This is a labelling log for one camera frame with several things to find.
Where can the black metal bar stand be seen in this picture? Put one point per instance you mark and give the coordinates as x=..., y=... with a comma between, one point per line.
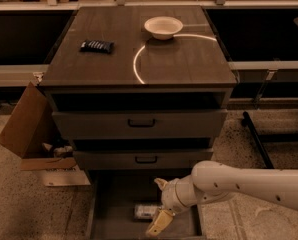
x=247, y=122

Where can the middle grey drawer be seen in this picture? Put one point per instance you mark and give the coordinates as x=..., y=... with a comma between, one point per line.
x=140, y=160

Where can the white bowl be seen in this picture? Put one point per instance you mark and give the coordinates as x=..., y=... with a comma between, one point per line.
x=163, y=28

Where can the grey drawer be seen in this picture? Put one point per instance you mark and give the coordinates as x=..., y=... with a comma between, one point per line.
x=140, y=160
x=141, y=125

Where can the top grey drawer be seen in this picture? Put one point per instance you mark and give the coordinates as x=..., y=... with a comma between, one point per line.
x=141, y=125

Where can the dark snack packet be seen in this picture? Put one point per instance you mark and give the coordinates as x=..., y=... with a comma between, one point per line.
x=97, y=46

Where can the open bottom drawer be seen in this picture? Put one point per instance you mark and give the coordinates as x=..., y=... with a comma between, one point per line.
x=117, y=193

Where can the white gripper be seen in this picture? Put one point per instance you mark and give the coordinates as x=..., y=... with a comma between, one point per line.
x=169, y=195

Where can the dark wooden drawer cabinet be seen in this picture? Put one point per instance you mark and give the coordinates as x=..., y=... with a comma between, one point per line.
x=142, y=74

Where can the white paper sheet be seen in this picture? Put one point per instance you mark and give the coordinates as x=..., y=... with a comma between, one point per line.
x=63, y=177

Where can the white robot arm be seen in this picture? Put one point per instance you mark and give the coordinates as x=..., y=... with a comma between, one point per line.
x=210, y=181

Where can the clear blue plastic bottle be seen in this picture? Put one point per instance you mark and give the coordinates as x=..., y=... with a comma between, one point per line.
x=145, y=211

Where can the brown cardboard box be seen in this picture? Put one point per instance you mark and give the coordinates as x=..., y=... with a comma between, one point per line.
x=29, y=127

